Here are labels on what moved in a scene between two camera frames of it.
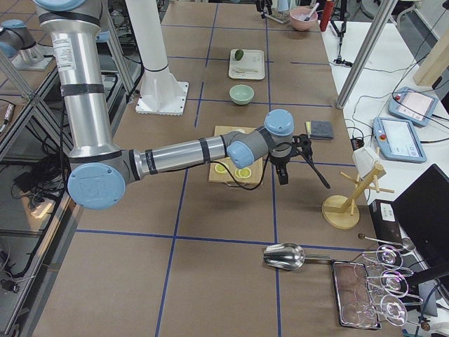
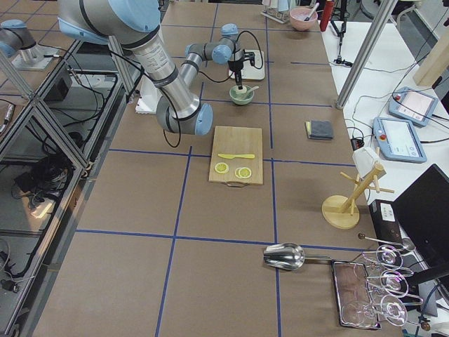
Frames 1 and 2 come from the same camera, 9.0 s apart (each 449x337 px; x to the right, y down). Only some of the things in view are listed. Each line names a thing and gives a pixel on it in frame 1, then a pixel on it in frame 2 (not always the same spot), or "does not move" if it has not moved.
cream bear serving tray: x=251 y=67 does not move
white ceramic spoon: x=240 y=70 to x=253 y=88
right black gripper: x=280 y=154 to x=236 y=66
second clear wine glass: x=394 y=284 does not move
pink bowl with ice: x=298 y=15 does not move
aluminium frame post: x=386 y=12 does not move
